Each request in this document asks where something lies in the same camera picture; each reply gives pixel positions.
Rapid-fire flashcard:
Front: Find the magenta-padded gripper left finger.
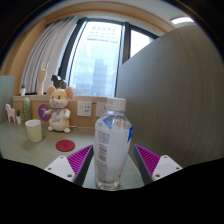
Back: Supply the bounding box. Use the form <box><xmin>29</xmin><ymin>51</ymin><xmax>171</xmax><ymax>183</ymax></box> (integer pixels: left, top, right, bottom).
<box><xmin>44</xmin><ymin>144</ymin><xmax>95</xmax><ymax>187</ymax></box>

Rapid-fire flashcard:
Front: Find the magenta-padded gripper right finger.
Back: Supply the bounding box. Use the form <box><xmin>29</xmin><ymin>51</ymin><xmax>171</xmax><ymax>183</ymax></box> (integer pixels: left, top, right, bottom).
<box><xmin>133</xmin><ymin>144</ymin><xmax>184</xmax><ymax>186</ymax></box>

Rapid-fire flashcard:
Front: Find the clear plastic water bottle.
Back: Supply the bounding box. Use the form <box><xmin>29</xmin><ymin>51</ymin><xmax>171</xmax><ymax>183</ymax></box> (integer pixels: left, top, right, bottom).
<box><xmin>94</xmin><ymin>97</ymin><xmax>134</xmax><ymax>191</ymax></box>

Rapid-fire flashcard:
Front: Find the flat round red coaster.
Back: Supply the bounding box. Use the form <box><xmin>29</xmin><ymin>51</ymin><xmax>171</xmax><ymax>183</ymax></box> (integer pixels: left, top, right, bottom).
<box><xmin>55</xmin><ymin>139</ymin><xmax>76</xmax><ymax>153</ymax></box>

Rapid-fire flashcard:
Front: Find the cream plush mouse toy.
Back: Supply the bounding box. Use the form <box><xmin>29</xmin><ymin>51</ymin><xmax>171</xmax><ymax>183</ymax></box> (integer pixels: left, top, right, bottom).
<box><xmin>43</xmin><ymin>85</ymin><xmax>75</xmax><ymax>134</ymax></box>

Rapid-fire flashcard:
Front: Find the pale yellow white cup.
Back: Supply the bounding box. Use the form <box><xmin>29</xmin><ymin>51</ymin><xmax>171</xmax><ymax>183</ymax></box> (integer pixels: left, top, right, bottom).
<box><xmin>24</xmin><ymin>119</ymin><xmax>44</xmax><ymax>144</ymax></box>

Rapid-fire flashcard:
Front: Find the purple round number sign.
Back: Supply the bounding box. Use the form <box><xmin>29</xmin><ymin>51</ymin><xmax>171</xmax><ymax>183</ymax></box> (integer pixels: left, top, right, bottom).
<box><xmin>37</xmin><ymin>103</ymin><xmax>53</xmax><ymax>122</ymax></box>

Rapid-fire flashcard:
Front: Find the tall green cactus ornament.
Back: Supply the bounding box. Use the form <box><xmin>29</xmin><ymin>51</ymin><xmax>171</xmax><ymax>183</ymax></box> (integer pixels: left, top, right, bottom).
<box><xmin>21</xmin><ymin>97</ymin><xmax>32</xmax><ymax>124</ymax></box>

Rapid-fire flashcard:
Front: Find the small plant in white pot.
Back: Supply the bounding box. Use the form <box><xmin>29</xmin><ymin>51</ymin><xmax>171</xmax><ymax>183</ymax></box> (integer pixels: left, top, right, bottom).
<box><xmin>19</xmin><ymin>83</ymin><xmax>27</xmax><ymax>97</ymax></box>
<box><xmin>15</xmin><ymin>109</ymin><xmax>22</xmax><ymax>125</ymax></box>

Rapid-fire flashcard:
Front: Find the pink wooden horse figure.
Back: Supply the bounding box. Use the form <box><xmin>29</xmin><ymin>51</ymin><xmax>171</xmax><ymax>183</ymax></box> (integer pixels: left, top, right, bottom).
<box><xmin>4</xmin><ymin>103</ymin><xmax>17</xmax><ymax>124</ymax></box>

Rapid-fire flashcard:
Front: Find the wooden hand model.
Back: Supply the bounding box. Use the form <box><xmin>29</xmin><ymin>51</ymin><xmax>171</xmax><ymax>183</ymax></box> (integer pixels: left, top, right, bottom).
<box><xmin>36</xmin><ymin>62</ymin><xmax>50</xmax><ymax>96</ymax></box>

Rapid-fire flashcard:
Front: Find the small grey-green desk partition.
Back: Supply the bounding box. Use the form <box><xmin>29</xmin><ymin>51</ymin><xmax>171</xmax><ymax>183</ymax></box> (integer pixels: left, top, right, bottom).
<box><xmin>0</xmin><ymin>75</ymin><xmax>16</xmax><ymax>126</ymax></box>

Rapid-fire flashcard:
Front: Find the white pleated curtain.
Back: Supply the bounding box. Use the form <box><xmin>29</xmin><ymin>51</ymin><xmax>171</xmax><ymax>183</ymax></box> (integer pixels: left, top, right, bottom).
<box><xmin>20</xmin><ymin>15</ymin><xmax>79</xmax><ymax>95</ymax></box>

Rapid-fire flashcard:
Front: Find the ceiling light panel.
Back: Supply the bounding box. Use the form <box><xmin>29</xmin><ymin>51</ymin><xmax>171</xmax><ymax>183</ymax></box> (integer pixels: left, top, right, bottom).
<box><xmin>170</xmin><ymin>16</ymin><xmax>195</xmax><ymax>26</ymax></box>

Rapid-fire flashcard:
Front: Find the white wall socket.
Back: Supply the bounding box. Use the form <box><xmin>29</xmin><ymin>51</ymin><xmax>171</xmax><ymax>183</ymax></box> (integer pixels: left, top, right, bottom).
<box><xmin>76</xmin><ymin>100</ymin><xmax>93</xmax><ymax>118</ymax></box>
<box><xmin>95</xmin><ymin>102</ymin><xmax>108</xmax><ymax>118</ymax></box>

